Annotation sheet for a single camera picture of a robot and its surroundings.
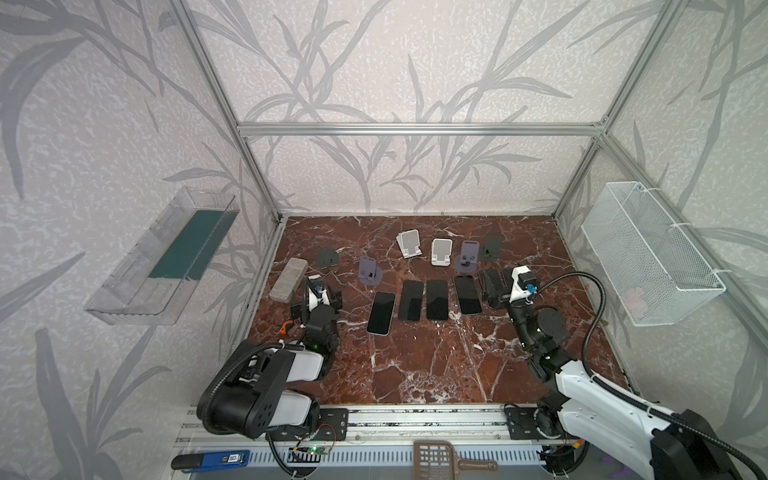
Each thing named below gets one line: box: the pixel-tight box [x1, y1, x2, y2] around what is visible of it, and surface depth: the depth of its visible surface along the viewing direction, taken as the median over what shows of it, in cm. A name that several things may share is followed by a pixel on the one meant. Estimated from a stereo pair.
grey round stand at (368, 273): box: [358, 256, 384, 286], surface depth 99 cm
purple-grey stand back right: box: [455, 240, 480, 274], surface depth 104 cm
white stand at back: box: [396, 229, 423, 259], surface depth 107 cm
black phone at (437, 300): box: [426, 280, 449, 321], surface depth 101 cm
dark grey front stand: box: [483, 236, 502, 261], surface depth 107 cm
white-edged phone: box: [366, 291, 396, 337], surface depth 97 cm
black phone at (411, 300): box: [399, 280, 424, 321], surface depth 101 cm
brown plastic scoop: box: [413, 440, 499, 480], surface depth 71 cm
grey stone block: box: [269, 257, 309, 303], surface depth 104 cm
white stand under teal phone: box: [431, 238, 453, 266], surface depth 107 cm
